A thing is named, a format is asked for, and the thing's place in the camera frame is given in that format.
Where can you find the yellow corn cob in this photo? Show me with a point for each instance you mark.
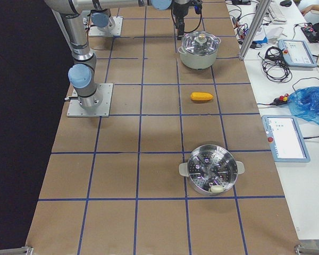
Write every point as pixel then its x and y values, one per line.
pixel 201 96

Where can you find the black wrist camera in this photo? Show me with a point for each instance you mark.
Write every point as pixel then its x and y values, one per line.
pixel 197 6

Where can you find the red button controller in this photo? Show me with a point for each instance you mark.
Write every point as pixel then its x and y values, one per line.
pixel 282 100

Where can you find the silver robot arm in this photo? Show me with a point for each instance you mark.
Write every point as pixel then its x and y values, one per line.
pixel 158 5
pixel 81 75

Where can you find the glass pot lid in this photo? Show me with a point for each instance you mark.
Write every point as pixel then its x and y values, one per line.
pixel 201 43

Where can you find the near blue teach pendant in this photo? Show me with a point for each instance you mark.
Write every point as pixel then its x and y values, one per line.
pixel 285 139

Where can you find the white keyboard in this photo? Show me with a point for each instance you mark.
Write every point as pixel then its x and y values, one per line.
pixel 275 14

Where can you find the steel steamer basket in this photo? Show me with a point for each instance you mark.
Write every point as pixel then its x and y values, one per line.
pixel 211 170

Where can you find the white paper box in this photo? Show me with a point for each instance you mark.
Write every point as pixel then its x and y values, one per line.
pixel 274 33

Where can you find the pale green cooking pot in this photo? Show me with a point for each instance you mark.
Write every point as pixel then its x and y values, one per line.
pixel 194 61

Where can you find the blue teach pendant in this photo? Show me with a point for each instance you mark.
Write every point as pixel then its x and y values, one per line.
pixel 285 139
pixel 296 53

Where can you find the aluminium frame post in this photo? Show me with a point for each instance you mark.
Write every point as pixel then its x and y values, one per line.
pixel 255 24

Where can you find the far blue teach pendant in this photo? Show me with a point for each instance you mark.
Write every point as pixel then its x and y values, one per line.
pixel 296 53

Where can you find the blue plastic bag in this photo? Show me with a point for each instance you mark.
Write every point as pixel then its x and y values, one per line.
pixel 304 103

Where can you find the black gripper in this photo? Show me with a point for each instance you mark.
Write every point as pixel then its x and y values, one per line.
pixel 179 11

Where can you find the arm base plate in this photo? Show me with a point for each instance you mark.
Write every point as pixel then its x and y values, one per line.
pixel 105 26
pixel 97 105

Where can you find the black computer mouse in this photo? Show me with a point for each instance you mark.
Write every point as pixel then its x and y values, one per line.
pixel 286 3

